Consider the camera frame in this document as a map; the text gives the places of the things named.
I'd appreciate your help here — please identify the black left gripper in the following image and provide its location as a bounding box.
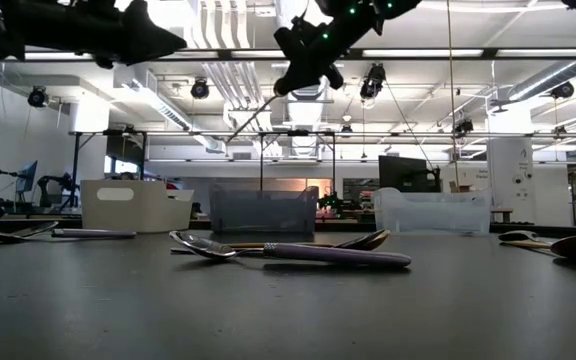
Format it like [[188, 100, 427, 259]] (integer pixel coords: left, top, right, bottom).
[[2, 0, 188, 69]]

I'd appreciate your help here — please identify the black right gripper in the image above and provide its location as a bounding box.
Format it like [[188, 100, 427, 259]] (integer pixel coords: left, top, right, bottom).
[[273, 0, 422, 96]]

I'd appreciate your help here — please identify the silver spoon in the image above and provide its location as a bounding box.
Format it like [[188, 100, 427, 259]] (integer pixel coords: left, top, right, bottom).
[[497, 229, 540, 243]]

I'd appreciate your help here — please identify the monitor on black arm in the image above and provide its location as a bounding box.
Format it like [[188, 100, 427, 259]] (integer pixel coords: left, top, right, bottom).
[[0, 159, 39, 201]]

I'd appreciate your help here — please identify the device with green lights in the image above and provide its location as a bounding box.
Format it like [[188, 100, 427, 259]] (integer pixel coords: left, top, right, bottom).
[[316, 191, 349, 212]]

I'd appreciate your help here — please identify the grey translucent plastic bin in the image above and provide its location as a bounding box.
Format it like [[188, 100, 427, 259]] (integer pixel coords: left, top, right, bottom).
[[208, 184, 320, 234]]

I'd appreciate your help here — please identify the black monitor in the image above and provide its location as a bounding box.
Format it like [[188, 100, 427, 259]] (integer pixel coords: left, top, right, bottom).
[[377, 155, 442, 194]]

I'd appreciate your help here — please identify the black spoon at centre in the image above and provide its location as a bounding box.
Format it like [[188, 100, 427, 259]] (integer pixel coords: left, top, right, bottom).
[[335, 230, 390, 252]]

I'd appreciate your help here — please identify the white plastic bin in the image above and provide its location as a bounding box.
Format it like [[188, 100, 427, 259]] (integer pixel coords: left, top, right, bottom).
[[80, 179, 195, 234]]

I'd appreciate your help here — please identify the clear plastic bin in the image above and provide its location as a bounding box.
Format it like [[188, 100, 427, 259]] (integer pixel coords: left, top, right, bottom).
[[371, 187, 493, 236]]

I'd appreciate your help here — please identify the black metal frame stand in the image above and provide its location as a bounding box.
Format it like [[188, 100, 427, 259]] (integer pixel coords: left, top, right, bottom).
[[259, 129, 338, 192], [66, 128, 149, 211]]

